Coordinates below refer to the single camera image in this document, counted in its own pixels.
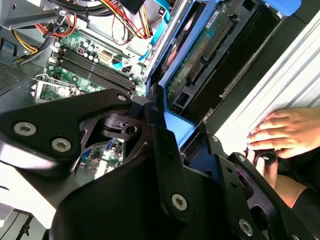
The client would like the person's left hand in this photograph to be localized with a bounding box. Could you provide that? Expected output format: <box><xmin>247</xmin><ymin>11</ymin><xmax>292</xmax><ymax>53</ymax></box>
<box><xmin>246</xmin><ymin>107</ymin><xmax>320</xmax><ymax>160</ymax></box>

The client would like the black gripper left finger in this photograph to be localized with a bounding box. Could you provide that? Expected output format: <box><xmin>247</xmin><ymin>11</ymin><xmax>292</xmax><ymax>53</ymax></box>
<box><xmin>0</xmin><ymin>88</ymin><xmax>197</xmax><ymax>224</ymax></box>

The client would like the hard disk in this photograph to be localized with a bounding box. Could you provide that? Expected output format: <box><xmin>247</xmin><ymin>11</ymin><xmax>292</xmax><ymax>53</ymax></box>
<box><xmin>144</xmin><ymin>0</ymin><xmax>251</xmax><ymax>151</ymax></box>

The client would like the small round black tool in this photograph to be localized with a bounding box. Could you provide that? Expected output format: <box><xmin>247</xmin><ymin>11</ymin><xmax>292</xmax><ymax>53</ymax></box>
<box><xmin>254</xmin><ymin>150</ymin><xmax>279</xmax><ymax>168</ymax></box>

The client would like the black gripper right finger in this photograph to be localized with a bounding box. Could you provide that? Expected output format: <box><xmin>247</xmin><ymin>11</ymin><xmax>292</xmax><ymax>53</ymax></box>
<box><xmin>198</xmin><ymin>123</ymin><xmax>320</xmax><ymax>240</ymax></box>

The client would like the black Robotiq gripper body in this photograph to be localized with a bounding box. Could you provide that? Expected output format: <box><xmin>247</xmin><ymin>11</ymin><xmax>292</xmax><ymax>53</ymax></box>
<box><xmin>48</xmin><ymin>153</ymin><xmax>235</xmax><ymax>240</ymax></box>

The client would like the person's right hand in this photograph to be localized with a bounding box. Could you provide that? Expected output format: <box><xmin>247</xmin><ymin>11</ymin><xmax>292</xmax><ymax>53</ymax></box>
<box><xmin>244</xmin><ymin>149</ymin><xmax>280</xmax><ymax>189</ymax></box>

